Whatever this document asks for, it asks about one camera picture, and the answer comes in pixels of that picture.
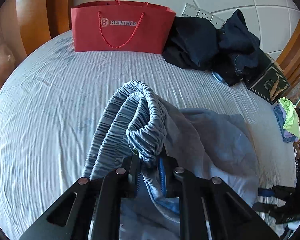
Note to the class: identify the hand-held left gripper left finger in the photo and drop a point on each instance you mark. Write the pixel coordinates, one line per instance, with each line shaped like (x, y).
(132, 170)

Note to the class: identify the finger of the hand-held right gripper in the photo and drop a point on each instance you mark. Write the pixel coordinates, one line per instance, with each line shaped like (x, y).
(263, 207)
(266, 192)

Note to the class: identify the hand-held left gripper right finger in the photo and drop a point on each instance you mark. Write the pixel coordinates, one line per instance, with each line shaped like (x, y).
(170, 177)

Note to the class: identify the light blue pants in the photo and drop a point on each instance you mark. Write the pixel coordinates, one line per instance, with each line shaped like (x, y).
(202, 142)

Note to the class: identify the purple garment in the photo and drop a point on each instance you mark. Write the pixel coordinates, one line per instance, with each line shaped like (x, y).
(288, 137)

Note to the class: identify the light green garment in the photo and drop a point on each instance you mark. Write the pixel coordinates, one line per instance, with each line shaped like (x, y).
(291, 120)

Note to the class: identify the folded blue jeans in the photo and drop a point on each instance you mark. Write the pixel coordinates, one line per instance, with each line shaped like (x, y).
(280, 115)

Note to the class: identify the black gift box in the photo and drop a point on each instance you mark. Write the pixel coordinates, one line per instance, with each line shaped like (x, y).
(260, 85)

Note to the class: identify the red paper bag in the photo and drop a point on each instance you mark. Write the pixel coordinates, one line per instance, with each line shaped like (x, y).
(152, 35)

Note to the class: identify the dark blue jeans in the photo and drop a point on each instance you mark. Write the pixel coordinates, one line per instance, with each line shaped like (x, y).
(237, 37)

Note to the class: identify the clear plastic bag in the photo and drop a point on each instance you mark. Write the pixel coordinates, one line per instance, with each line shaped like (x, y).
(1, 57)

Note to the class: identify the wooden headboard frame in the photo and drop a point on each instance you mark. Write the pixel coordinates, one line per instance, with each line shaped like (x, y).
(295, 45)
(57, 5)

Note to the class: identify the white wall switch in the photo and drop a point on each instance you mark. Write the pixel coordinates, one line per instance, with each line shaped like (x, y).
(191, 10)

